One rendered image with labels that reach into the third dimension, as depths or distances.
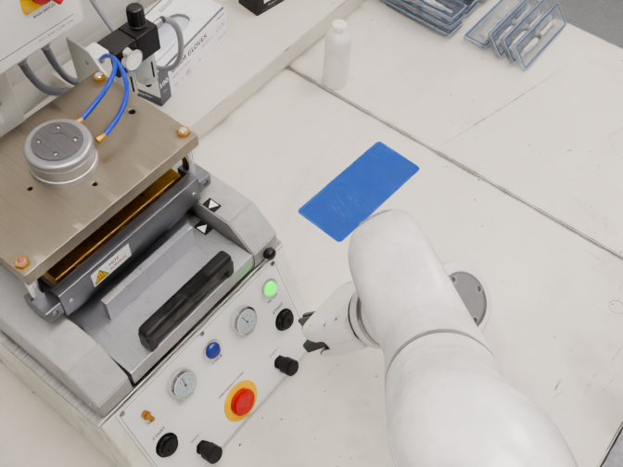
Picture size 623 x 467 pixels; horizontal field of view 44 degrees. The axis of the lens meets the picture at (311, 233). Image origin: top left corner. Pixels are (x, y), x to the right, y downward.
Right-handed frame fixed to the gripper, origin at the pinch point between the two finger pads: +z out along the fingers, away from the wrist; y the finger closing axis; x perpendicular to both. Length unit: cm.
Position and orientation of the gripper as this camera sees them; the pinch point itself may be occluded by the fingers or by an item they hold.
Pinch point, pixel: (314, 323)
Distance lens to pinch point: 106.0
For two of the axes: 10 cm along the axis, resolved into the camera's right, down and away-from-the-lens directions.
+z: -4.8, 1.8, 8.6
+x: 6.2, 7.6, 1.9
